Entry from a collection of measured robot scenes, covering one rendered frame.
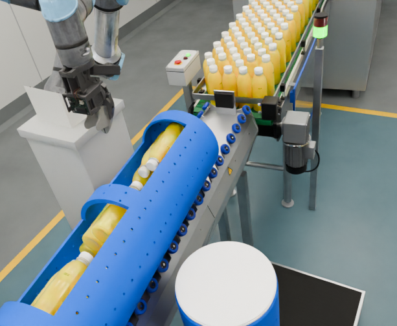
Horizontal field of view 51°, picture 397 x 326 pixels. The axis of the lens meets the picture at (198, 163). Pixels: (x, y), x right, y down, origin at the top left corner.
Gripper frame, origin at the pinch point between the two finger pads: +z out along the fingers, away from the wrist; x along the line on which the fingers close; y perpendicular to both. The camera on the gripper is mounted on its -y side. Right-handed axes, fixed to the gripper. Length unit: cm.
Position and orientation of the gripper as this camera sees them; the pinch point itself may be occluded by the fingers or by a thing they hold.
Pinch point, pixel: (106, 127)
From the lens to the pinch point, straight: 111.9
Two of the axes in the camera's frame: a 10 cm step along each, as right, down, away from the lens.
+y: -4.1, 6.1, -6.8
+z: 1.3, 7.7, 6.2
